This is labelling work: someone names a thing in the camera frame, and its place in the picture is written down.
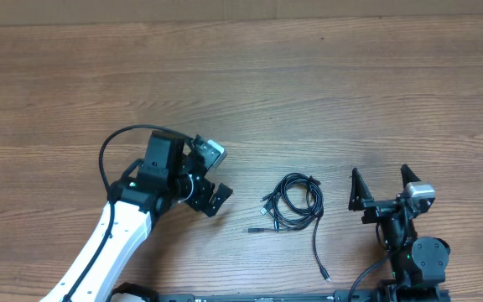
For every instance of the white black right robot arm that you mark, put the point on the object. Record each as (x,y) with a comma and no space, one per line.
(418,263)

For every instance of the brown cardboard wall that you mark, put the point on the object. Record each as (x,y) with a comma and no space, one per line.
(51,12)

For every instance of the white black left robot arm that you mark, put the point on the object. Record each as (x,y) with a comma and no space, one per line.
(171,172)

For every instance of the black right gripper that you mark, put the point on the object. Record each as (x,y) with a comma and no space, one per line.
(359,199)

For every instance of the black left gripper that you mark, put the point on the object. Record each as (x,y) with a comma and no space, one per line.
(198,201)

